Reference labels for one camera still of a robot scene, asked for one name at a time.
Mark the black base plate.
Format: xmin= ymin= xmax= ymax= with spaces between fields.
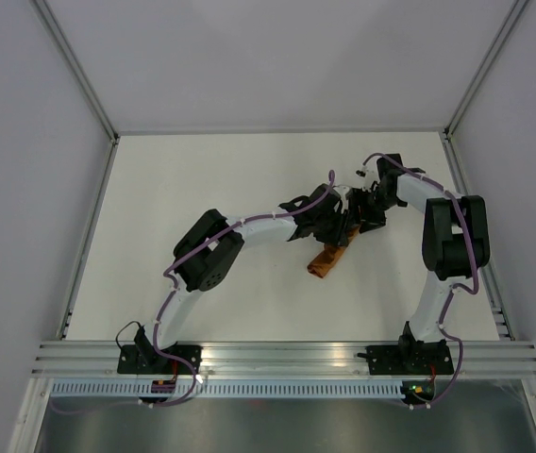
xmin=356 ymin=345 xmax=454 ymax=376
xmin=117 ymin=344 xmax=202 ymax=376

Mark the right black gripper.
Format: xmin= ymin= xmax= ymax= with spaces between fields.
xmin=347 ymin=187 xmax=401 ymax=234

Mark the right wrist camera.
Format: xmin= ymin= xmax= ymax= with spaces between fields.
xmin=356 ymin=165 xmax=380 ymax=191

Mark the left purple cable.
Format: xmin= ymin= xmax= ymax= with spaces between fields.
xmin=48 ymin=169 xmax=338 ymax=416

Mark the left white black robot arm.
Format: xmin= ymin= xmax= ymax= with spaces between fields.
xmin=134 ymin=184 xmax=352 ymax=374

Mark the brown cloth napkin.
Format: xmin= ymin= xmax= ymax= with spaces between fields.
xmin=307 ymin=227 xmax=360 ymax=278

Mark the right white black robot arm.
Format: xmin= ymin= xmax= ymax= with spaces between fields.
xmin=350 ymin=153 xmax=491 ymax=376

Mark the aluminium frame post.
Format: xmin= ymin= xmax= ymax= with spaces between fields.
xmin=29 ymin=0 xmax=119 ymax=143
xmin=441 ymin=0 xmax=531 ymax=141

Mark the right aluminium frame post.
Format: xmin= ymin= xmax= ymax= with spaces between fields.
xmin=441 ymin=0 xmax=531 ymax=141

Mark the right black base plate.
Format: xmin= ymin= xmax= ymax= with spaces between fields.
xmin=356 ymin=345 xmax=454 ymax=376

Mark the left aluminium frame post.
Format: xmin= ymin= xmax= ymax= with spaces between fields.
xmin=29 ymin=0 xmax=119 ymax=143

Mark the white slotted cable duct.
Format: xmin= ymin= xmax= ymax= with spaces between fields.
xmin=50 ymin=378 xmax=403 ymax=399

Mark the aluminium front rail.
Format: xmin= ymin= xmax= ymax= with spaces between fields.
xmin=29 ymin=341 xmax=536 ymax=379

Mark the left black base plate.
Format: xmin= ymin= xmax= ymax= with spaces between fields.
xmin=117 ymin=344 xmax=202 ymax=376

